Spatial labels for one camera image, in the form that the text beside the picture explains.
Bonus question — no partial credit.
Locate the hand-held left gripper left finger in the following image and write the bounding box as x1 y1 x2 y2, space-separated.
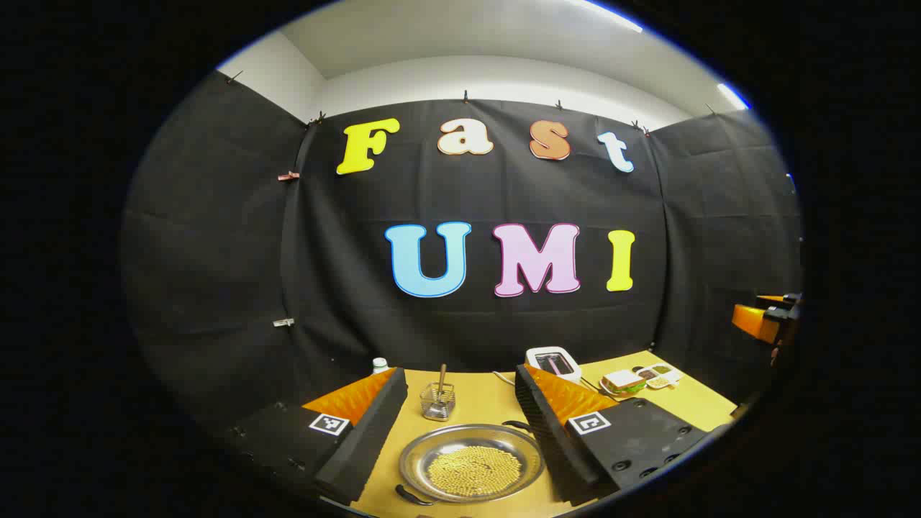
223 367 409 506

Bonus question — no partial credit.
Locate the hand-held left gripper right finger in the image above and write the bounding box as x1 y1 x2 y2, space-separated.
514 363 720 508

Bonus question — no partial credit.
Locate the steel pot with black handles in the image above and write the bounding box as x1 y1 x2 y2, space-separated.
394 419 545 506

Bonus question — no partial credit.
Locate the pile of yellow soybeans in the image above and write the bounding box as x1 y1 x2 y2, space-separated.
427 445 522 497

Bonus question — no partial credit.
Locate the white toaster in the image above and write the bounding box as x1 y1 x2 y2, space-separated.
525 346 582 384

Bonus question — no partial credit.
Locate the sandwich on plate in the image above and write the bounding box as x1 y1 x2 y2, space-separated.
601 363 684 397

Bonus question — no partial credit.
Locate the black backdrop cloth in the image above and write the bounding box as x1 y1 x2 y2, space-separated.
121 70 803 432

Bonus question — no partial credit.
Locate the wire utensil basket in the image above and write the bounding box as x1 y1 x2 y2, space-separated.
419 381 457 422

